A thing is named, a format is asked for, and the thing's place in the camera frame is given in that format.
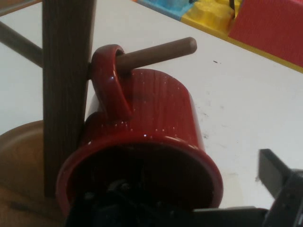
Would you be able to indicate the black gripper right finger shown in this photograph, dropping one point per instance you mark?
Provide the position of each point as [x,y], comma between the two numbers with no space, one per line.
[284,189]

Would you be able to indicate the yellow giant building block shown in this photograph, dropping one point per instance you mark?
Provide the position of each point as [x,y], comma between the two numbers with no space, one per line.
[208,14]

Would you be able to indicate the brown wooden mug tree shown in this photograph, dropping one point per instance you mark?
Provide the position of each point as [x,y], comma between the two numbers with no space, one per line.
[64,71]

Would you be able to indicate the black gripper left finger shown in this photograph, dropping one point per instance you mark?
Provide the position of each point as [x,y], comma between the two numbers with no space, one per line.
[132,208]

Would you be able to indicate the blue giant building block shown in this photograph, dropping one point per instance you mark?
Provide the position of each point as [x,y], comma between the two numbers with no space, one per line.
[165,8]

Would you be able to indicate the small red building block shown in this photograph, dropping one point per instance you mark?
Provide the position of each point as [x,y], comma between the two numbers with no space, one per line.
[272,28]

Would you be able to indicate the red ceramic mug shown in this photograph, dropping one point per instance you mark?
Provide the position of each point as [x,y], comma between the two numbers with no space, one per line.
[161,106]

